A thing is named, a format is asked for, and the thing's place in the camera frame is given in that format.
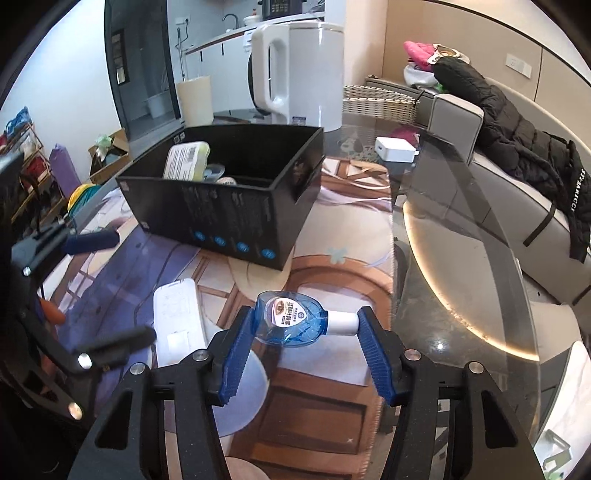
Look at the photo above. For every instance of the black cardboard box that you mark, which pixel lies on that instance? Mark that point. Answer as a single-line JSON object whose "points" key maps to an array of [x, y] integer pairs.
{"points": [[231, 217]]}

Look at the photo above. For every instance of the white electric kettle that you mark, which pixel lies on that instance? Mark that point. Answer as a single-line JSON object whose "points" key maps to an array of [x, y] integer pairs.
{"points": [[304, 78]]}

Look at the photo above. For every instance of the white wall socket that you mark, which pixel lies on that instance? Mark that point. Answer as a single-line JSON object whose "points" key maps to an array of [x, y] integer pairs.
{"points": [[518, 64]]}

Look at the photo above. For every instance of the patterned cloth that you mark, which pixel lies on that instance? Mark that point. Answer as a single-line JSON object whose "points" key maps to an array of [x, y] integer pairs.
{"points": [[450, 53]]}

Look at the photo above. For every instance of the yellow bag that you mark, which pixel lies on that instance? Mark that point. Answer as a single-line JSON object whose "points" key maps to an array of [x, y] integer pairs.
{"points": [[74, 198]]}

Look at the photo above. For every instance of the kitchen faucet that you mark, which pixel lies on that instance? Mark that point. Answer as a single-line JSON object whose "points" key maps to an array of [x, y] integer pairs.
{"points": [[231, 19]]}

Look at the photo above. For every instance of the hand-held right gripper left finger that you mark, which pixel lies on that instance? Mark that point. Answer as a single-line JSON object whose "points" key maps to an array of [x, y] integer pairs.
{"points": [[235, 364]]}

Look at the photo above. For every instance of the white rectangular case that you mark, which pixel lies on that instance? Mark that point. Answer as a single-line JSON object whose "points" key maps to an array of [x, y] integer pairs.
{"points": [[178, 314]]}

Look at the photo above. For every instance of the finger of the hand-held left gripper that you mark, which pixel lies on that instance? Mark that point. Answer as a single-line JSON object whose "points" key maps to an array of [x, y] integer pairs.
{"points": [[120, 344], [94, 241]]}

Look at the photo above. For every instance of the printed desk mat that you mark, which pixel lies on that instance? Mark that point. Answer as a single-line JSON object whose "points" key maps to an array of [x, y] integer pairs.
{"points": [[323, 286]]}

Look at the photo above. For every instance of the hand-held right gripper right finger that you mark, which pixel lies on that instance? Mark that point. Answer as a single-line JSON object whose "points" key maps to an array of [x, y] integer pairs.
{"points": [[376, 360]]}

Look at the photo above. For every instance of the blue clear bottle white cap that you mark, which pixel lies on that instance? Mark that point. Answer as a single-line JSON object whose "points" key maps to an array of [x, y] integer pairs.
{"points": [[286, 318]]}

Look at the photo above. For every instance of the purple rolled mat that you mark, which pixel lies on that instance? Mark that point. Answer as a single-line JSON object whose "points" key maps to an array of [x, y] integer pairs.
{"points": [[64, 170]]}

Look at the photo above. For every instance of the beige sofa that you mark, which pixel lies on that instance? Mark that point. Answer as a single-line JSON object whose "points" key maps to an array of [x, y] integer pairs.
{"points": [[508, 205]]}

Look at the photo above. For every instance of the floor mop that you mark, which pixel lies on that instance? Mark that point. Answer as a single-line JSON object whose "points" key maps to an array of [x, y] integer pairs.
{"points": [[183, 50]]}

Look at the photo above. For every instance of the green pill case white label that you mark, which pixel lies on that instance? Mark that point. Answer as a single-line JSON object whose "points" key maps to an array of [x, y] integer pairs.
{"points": [[184, 159]]}

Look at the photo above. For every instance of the beige tumbler cup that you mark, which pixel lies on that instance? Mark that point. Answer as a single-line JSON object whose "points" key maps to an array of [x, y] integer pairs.
{"points": [[196, 101]]}

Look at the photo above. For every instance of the open cardboard box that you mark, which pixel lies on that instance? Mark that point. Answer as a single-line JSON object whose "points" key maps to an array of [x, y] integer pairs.
{"points": [[108, 154]]}

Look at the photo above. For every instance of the white power adapter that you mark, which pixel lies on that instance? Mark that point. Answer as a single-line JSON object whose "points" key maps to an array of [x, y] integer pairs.
{"points": [[396, 148]]}

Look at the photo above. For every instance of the kitchen base cabinets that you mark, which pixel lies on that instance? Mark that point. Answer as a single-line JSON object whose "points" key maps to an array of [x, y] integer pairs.
{"points": [[221, 55]]}

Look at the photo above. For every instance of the small white object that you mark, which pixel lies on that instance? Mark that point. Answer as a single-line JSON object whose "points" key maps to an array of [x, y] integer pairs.
{"points": [[214, 171]]}

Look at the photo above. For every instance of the pink cloth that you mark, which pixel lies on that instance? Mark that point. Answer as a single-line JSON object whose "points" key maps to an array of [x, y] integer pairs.
{"points": [[418, 53]]}

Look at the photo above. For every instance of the black puffer jacket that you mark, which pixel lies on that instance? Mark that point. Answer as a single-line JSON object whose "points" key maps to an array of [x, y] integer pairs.
{"points": [[508, 129]]}

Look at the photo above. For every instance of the shoe rack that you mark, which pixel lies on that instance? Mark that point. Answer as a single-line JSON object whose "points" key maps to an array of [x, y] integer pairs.
{"points": [[27, 166]]}

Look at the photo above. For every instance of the white bucket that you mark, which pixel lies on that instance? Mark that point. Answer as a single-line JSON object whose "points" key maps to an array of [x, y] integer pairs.
{"points": [[159, 105]]}

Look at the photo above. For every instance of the wicker basket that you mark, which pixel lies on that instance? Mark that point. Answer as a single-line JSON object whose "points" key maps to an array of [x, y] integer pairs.
{"points": [[383, 104]]}

